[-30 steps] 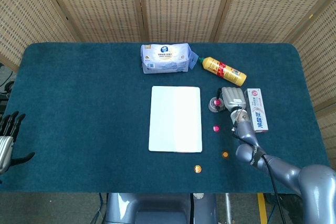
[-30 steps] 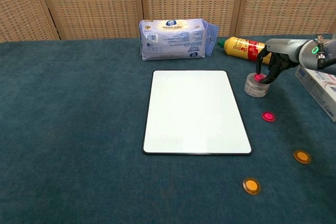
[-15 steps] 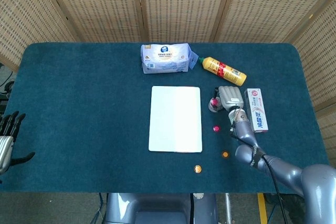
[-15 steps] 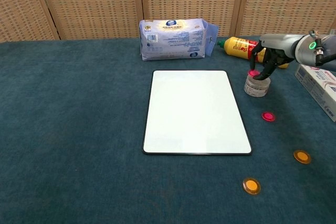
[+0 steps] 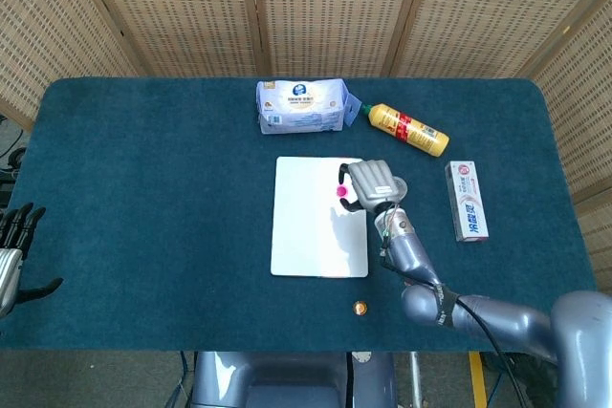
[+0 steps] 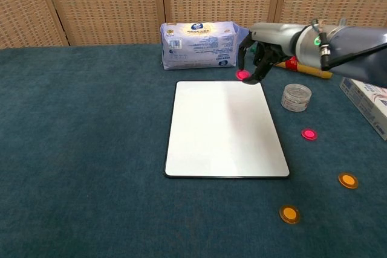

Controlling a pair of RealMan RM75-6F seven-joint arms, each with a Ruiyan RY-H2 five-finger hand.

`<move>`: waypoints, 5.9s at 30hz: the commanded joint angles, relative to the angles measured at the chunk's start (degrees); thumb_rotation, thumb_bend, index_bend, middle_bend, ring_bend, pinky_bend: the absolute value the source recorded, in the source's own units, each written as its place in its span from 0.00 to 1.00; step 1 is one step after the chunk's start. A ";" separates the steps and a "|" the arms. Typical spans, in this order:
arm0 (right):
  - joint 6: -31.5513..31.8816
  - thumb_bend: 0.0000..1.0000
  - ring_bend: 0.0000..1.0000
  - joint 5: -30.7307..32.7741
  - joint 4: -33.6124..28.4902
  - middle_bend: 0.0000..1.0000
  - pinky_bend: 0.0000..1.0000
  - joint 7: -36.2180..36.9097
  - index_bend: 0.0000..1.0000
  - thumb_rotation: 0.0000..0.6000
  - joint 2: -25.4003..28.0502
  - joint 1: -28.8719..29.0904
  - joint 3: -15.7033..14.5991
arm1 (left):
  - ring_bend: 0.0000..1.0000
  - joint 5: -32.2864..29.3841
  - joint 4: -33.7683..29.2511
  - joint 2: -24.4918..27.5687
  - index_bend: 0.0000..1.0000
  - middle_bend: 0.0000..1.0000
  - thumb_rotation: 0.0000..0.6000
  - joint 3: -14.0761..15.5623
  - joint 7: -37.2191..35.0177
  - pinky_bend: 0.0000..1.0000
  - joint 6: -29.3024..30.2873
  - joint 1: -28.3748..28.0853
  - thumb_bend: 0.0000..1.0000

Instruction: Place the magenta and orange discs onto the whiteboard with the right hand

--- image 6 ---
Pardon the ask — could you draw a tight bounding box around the teal table mat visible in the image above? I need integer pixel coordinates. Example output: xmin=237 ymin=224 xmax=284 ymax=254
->
xmin=0 ymin=39 xmax=387 ymax=258

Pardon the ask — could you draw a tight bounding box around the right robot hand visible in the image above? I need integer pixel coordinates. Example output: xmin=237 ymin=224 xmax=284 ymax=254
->
xmin=237 ymin=22 xmax=304 ymax=85

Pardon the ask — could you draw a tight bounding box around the red round magnet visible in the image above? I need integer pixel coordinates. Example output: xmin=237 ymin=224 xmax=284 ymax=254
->
xmin=301 ymin=128 xmax=318 ymax=141
xmin=235 ymin=70 xmax=252 ymax=82

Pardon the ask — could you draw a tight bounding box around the yellow bottle green cap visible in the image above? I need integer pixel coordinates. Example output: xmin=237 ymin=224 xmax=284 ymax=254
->
xmin=250 ymin=43 xmax=334 ymax=80

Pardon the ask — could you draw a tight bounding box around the yellow round magnet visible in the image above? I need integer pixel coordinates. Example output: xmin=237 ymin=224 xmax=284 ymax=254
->
xmin=279 ymin=204 xmax=301 ymax=225
xmin=337 ymin=172 xmax=359 ymax=190

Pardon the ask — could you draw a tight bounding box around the white toothpaste box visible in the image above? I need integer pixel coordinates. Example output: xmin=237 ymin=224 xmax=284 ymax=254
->
xmin=339 ymin=76 xmax=387 ymax=141

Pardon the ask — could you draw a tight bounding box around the clear plastic jar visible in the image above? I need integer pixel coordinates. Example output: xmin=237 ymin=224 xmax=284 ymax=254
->
xmin=281 ymin=83 xmax=313 ymax=113

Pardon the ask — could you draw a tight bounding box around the white magnetic board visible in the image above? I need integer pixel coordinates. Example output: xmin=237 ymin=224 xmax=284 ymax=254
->
xmin=164 ymin=80 xmax=291 ymax=179

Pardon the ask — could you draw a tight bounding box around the blue tissue pack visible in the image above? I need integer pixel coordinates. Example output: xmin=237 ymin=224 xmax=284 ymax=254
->
xmin=160 ymin=21 xmax=251 ymax=71

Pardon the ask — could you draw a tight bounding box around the woven folding screen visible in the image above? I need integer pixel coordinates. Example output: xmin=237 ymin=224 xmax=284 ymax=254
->
xmin=0 ymin=0 xmax=387 ymax=50

